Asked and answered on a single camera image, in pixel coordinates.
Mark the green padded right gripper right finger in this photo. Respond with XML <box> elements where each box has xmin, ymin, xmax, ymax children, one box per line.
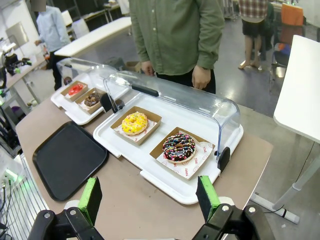
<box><xmin>192</xmin><ymin>175</ymin><xmax>276</xmax><ymax>240</ymax></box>

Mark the green padded right gripper left finger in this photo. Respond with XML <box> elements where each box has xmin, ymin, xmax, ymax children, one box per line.
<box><xmin>28</xmin><ymin>176</ymin><xmax>103</xmax><ymax>240</ymax></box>

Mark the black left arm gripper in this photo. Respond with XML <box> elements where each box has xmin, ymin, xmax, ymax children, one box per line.
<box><xmin>4</xmin><ymin>53</ymin><xmax>21</xmax><ymax>76</ymax></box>

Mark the person right forearm green sleeve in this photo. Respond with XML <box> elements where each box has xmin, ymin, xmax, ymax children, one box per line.
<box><xmin>128</xmin><ymin>9</ymin><xmax>152</xmax><ymax>63</ymax></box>

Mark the person left forearm green sleeve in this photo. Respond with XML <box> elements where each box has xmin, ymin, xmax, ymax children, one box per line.
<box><xmin>196</xmin><ymin>9</ymin><xmax>226</xmax><ymax>71</ymax></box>

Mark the black plastic serving tray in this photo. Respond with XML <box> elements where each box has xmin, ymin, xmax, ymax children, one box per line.
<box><xmin>32</xmin><ymin>121</ymin><xmax>109</xmax><ymax>202</ymax></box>

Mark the chocolate rainbow sprinkle donut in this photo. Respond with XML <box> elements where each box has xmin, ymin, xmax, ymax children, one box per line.
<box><xmin>162</xmin><ymin>133</ymin><xmax>197</xmax><ymax>164</ymax></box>

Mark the red glazed donut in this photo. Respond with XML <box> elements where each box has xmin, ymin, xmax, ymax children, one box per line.
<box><xmin>67</xmin><ymin>83</ymin><xmax>84</xmax><ymax>97</ymax></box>

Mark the cardboard tray under sprinkle donut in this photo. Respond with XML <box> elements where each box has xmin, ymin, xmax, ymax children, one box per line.
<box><xmin>149</xmin><ymin>126</ymin><xmax>215</xmax><ymax>166</ymax></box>

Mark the cardboard tray under red donut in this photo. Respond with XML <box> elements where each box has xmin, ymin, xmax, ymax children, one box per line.
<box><xmin>60</xmin><ymin>80</ymin><xmax>89</xmax><ymax>103</ymax></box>

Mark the yellow sprinkled donut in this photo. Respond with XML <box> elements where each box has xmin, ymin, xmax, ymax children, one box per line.
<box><xmin>121</xmin><ymin>112</ymin><xmax>149</xmax><ymax>136</ymax></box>

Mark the dark chocolate nut donut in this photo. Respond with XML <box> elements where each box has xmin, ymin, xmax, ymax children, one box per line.
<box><xmin>83</xmin><ymin>92</ymin><xmax>103</xmax><ymax>108</ymax></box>

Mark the cardboard tray under dark donut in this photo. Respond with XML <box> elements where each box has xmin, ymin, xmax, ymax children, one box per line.
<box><xmin>74</xmin><ymin>87</ymin><xmax>107</xmax><ymax>115</ymax></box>

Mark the cardboard tray under yellow donut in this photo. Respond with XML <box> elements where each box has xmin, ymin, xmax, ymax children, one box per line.
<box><xmin>110</xmin><ymin>105</ymin><xmax>163</xmax><ymax>146</ymax></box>

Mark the person left hand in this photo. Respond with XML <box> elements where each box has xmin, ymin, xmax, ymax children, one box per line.
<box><xmin>191</xmin><ymin>65</ymin><xmax>212</xmax><ymax>90</ymax></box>

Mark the person right hand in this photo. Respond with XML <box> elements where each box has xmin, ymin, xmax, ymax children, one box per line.
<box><xmin>140</xmin><ymin>60</ymin><xmax>155</xmax><ymax>76</ymax></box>

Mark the white printed paper liner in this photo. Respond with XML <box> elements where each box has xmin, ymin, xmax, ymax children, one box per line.
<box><xmin>156</xmin><ymin>129</ymin><xmax>216</xmax><ymax>181</ymax></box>

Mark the purple round object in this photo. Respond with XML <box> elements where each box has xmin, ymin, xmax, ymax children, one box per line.
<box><xmin>10</xmin><ymin>105</ymin><xmax>24</xmax><ymax>116</ymax></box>

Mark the bystander in light blue shirt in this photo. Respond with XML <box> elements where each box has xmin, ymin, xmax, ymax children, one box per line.
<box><xmin>34</xmin><ymin>4</ymin><xmax>72</xmax><ymax>91</ymax></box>

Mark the near white display case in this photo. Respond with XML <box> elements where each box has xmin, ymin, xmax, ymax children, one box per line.
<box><xmin>92</xmin><ymin>101</ymin><xmax>245</xmax><ymax>206</ymax></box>

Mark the small clear dome lid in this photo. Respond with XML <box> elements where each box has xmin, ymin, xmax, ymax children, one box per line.
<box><xmin>56</xmin><ymin>57</ymin><xmax>121</xmax><ymax>101</ymax></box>

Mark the small white display case base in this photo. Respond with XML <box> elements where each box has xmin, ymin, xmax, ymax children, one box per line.
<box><xmin>50</xmin><ymin>79</ymin><xmax>131</xmax><ymax>126</ymax></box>

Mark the long white table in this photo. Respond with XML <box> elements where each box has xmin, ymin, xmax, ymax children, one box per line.
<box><xmin>54</xmin><ymin>16</ymin><xmax>133</xmax><ymax>58</ymax></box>

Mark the large clear dome lid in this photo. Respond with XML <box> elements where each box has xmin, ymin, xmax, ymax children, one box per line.
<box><xmin>103</xmin><ymin>70</ymin><xmax>241</xmax><ymax>174</ymax></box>

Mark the brown cardboard box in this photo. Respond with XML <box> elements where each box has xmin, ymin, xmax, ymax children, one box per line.
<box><xmin>124</xmin><ymin>60</ymin><xmax>144</xmax><ymax>74</ymax></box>

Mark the white height adjustable desk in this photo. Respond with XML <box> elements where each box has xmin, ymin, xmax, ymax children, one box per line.
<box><xmin>249</xmin><ymin>34</ymin><xmax>320</xmax><ymax>224</ymax></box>

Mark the person torso green shirt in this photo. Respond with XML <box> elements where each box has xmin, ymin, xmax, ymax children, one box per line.
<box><xmin>128</xmin><ymin>0</ymin><xmax>226</xmax><ymax>95</ymax></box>

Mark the bystander in plaid shirt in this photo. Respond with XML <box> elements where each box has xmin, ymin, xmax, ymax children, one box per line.
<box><xmin>236</xmin><ymin>0</ymin><xmax>270</xmax><ymax>71</ymax></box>

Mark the orange and black chair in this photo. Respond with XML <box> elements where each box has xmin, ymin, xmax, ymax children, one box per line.
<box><xmin>269</xmin><ymin>2</ymin><xmax>306</xmax><ymax>85</ymax></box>

